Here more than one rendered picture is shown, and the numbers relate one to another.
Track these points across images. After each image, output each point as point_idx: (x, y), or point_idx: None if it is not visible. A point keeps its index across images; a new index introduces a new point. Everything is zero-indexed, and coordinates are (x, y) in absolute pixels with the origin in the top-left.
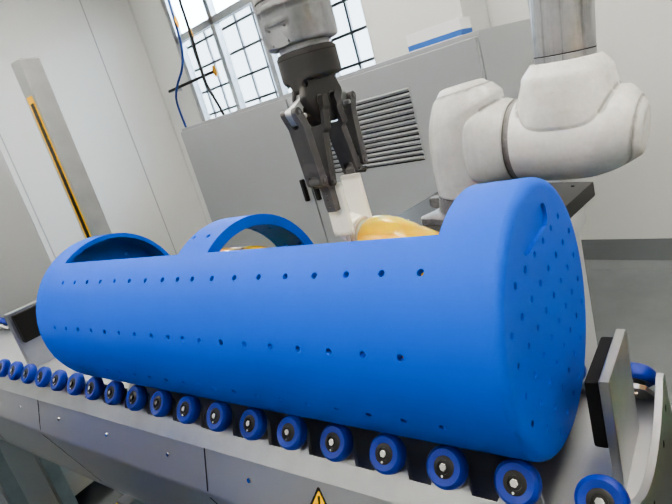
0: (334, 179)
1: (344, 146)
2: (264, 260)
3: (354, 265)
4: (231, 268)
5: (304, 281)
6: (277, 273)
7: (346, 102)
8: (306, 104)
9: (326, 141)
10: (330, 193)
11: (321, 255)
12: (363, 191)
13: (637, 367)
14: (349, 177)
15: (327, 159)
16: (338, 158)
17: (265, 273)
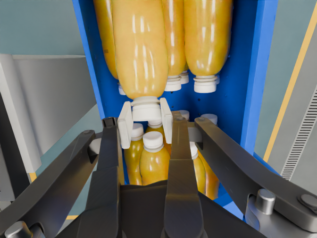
0: (179, 118)
1: (119, 152)
2: (254, 123)
3: (274, 8)
4: (251, 154)
5: (267, 66)
6: (261, 100)
7: (27, 231)
8: (259, 232)
9: (183, 149)
10: None
11: (263, 55)
12: (124, 111)
13: None
14: (127, 132)
15: (187, 132)
16: (122, 160)
17: (258, 114)
